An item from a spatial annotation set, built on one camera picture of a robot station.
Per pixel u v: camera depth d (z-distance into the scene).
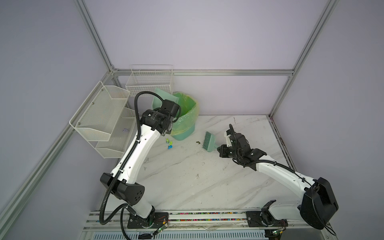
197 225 0.73
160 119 0.47
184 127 0.89
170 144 1.04
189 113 0.88
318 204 0.40
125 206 0.50
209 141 0.91
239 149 0.63
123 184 0.40
